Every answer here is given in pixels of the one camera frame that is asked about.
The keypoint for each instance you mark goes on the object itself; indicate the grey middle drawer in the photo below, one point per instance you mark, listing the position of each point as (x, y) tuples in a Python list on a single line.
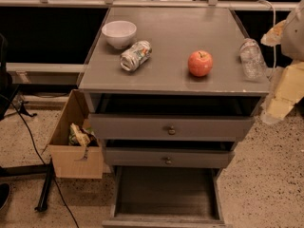
[(169, 153)]

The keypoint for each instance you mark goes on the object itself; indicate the clear plastic water bottle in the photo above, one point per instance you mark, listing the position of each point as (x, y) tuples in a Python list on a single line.
[(252, 60)]

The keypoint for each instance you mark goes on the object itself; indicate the cardboard box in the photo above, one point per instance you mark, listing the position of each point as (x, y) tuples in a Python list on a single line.
[(70, 160)]

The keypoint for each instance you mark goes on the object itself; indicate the grey bottom drawer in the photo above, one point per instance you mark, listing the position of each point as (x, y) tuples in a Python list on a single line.
[(161, 197)]

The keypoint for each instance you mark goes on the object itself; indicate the grey drawer cabinet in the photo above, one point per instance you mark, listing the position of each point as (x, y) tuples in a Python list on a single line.
[(163, 85)]

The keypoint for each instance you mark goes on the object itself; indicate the red apple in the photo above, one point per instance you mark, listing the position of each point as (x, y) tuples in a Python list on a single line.
[(200, 63)]

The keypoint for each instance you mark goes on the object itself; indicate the grey top drawer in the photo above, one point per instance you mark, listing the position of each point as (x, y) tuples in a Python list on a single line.
[(170, 128)]

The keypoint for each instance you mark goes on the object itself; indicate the snack packets in box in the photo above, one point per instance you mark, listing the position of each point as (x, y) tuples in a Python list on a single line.
[(81, 136)]

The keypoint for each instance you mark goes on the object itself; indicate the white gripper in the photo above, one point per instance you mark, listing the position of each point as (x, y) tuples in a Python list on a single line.
[(294, 39)]

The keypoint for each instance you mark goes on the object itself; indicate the black stand base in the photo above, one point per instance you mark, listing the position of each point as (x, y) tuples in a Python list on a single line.
[(46, 169)]

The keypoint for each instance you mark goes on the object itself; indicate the crushed soda can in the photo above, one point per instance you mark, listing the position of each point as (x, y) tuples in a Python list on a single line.
[(135, 56)]

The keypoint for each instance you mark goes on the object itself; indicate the grey drawer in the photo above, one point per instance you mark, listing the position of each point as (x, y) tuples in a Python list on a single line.
[(161, 197), (169, 153), (170, 128)]

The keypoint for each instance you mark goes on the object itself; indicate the white ceramic bowl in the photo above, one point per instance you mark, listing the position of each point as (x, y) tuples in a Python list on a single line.
[(119, 34)]

